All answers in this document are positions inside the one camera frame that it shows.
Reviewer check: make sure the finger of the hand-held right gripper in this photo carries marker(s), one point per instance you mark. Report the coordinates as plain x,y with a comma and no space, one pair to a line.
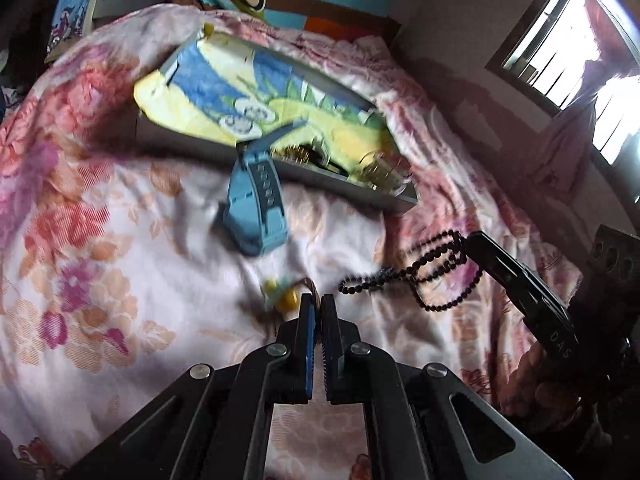
530,305
505,252

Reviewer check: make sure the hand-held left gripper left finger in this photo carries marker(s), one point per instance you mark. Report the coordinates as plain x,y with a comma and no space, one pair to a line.
309,350

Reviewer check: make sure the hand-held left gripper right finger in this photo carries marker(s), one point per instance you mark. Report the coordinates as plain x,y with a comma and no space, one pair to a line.
330,350

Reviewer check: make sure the grey tray with dinosaur drawing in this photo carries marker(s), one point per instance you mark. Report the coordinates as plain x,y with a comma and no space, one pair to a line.
210,85

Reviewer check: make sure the person's right hand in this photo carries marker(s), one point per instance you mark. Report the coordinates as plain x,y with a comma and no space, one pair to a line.
545,385

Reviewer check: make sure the pink window curtain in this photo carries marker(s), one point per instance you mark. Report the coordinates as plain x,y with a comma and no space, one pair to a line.
575,145

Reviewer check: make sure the blue wrist watch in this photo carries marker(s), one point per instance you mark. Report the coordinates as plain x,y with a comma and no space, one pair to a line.
255,210

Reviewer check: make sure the brown bangle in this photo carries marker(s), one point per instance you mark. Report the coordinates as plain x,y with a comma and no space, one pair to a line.
289,154

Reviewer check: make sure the silver bangle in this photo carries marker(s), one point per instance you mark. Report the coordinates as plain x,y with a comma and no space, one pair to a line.
317,152

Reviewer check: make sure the floral pink bedsheet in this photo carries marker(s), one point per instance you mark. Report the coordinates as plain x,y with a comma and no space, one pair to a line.
125,260

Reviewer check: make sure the window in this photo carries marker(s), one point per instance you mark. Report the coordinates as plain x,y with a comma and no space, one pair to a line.
565,50

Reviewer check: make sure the narrow blue dotted curtain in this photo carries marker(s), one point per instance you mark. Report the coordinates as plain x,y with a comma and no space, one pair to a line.
75,5

